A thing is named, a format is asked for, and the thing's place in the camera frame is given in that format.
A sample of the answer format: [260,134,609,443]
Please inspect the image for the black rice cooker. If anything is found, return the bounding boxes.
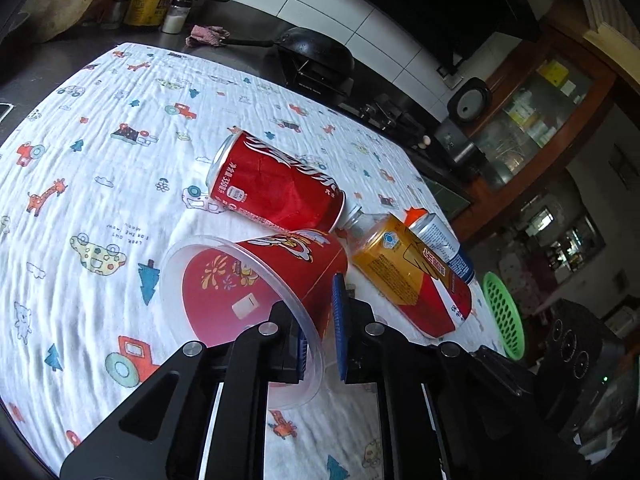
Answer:
[434,77,492,166]

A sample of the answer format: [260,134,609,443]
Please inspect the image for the black gas stove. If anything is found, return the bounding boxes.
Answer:
[279,61,440,148]

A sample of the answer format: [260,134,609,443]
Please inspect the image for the wooden glass cabinet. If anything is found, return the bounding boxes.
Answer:
[451,28,617,244]

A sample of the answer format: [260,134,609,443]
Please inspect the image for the gold and red carton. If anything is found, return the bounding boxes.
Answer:
[347,214,472,338]

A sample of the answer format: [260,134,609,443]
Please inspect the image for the yellow tin utensil holder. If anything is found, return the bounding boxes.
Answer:
[124,0,171,27]

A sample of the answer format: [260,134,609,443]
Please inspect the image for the white salt shaker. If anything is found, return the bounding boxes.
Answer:
[160,0,193,35]

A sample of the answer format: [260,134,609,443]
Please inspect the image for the white cartoon print tablecloth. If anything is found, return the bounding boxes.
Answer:
[1,42,438,471]

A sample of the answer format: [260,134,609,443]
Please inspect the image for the pink rag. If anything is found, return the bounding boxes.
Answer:
[186,25,230,48]

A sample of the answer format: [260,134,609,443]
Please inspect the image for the blue white drink can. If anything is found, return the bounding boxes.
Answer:
[404,208,475,283]

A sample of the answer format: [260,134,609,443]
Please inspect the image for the red cola can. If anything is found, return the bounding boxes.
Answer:
[206,128,346,232]

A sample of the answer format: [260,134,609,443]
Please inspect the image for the black wok pan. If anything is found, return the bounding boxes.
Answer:
[221,26,355,79]

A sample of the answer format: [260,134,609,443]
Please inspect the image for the red plastic cartoon cup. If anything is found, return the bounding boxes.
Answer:
[157,230,348,410]

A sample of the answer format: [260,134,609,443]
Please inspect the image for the green plastic basket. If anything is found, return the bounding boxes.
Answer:
[482,272,525,361]

